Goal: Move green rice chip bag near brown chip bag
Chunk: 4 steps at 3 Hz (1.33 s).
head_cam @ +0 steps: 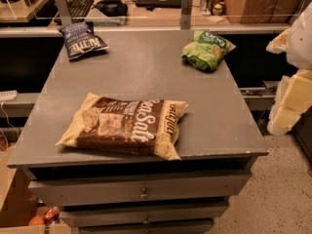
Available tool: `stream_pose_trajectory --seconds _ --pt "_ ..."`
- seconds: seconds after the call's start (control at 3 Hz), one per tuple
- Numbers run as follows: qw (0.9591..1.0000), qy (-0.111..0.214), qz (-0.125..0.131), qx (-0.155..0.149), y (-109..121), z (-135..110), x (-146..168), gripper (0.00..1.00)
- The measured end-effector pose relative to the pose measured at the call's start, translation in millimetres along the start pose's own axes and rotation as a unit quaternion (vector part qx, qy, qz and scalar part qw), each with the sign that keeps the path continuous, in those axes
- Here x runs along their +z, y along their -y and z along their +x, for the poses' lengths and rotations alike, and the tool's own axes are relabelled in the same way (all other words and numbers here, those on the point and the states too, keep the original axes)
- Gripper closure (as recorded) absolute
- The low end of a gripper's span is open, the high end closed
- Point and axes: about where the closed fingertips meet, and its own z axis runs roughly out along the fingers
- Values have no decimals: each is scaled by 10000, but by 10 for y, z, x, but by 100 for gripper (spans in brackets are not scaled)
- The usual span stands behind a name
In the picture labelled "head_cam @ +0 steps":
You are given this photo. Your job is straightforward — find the red snack packet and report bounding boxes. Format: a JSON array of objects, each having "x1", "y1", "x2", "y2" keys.
[{"x1": 43, "y1": 206, "x2": 60, "y2": 222}]

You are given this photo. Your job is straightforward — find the black headphones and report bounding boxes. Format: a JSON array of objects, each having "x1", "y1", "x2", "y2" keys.
[{"x1": 95, "y1": 0, "x2": 128, "y2": 17}]

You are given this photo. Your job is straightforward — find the blue Kettle chip bag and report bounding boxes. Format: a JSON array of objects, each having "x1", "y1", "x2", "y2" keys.
[{"x1": 58, "y1": 21, "x2": 108, "y2": 60}]

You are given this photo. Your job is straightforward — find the white power strip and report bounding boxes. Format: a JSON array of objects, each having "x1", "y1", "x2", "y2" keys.
[{"x1": 0, "y1": 91, "x2": 18, "y2": 101}]

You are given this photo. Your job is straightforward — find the brown sea salt chip bag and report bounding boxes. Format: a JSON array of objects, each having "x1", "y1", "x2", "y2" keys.
[{"x1": 58, "y1": 94, "x2": 188, "y2": 161}]

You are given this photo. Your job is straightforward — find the grey metal rail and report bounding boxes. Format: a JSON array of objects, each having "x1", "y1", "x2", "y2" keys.
[{"x1": 240, "y1": 81, "x2": 278, "y2": 111}]

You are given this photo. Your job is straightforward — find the orange fruit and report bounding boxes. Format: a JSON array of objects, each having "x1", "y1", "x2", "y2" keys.
[{"x1": 28, "y1": 215, "x2": 46, "y2": 226}]

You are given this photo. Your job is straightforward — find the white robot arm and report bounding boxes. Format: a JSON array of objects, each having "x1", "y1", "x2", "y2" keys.
[{"x1": 266, "y1": 3, "x2": 312, "y2": 136}]

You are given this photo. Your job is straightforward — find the cans on back desk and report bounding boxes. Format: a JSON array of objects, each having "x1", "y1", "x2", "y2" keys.
[{"x1": 200, "y1": 0, "x2": 226, "y2": 16}]

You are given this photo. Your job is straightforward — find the black laptop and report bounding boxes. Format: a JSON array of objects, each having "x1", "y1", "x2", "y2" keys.
[{"x1": 136, "y1": 0, "x2": 181, "y2": 8}]

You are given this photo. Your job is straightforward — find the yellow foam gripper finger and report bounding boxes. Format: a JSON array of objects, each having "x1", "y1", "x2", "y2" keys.
[
  {"x1": 266, "y1": 29, "x2": 290, "y2": 54},
  {"x1": 267, "y1": 69, "x2": 312, "y2": 136}
]

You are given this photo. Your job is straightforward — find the grey drawer cabinet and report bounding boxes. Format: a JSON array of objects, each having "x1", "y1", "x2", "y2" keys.
[{"x1": 8, "y1": 30, "x2": 266, "y2": 234}]

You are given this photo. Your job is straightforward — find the black keyboard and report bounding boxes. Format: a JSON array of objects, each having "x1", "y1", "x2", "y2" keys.
[{"x1": 54, "y1": 0, "x2": 95, "y2": 25}]

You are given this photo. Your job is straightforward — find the green rice chip bag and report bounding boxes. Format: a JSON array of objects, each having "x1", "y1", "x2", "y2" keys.
[{"x1": 181, "y1": 30, "x2": 236, "y2": 72}]

